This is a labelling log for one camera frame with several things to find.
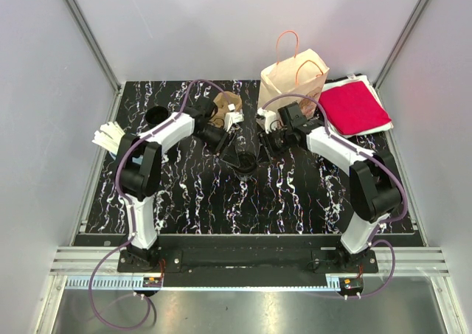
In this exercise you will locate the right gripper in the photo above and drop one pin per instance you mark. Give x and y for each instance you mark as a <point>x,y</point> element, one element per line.
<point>266,139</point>

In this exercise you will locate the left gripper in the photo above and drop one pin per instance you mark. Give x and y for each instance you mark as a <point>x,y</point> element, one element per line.
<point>226,149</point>

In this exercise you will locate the black coffee cup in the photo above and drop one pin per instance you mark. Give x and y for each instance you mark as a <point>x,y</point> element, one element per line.
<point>247,165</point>
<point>156,115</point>

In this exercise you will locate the beige paper takeout bag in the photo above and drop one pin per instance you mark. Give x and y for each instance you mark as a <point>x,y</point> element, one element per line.
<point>299,78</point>

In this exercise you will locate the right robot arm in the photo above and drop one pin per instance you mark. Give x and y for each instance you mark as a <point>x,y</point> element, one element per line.
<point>375,187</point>

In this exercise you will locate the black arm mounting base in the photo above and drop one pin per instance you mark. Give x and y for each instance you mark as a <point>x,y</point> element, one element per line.
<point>320,253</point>

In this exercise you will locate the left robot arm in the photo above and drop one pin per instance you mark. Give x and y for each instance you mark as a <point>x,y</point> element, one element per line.
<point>139,171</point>

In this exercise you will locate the lower brown pulp cup carrier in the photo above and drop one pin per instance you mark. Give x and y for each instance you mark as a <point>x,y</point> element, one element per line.
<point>222,102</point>

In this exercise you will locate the black marble pattern mat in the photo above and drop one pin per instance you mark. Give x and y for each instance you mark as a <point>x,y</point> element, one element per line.
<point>296,193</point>

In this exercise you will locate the red cloth napkin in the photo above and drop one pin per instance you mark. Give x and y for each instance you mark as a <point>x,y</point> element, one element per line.
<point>355,107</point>

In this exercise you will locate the white wooden stirrer bundle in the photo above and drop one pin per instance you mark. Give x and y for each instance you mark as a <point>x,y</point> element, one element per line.
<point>109,137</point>

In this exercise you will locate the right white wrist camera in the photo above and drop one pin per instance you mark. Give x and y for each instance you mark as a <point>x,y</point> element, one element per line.
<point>267,120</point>

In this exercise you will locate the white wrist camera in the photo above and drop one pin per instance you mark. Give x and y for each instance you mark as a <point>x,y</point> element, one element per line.
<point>267,120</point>
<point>232,117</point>

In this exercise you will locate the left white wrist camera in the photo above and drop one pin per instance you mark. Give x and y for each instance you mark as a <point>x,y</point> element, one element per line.
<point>232,117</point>

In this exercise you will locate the aluminium frame rail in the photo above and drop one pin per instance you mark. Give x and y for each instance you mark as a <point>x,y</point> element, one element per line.
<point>412,292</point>

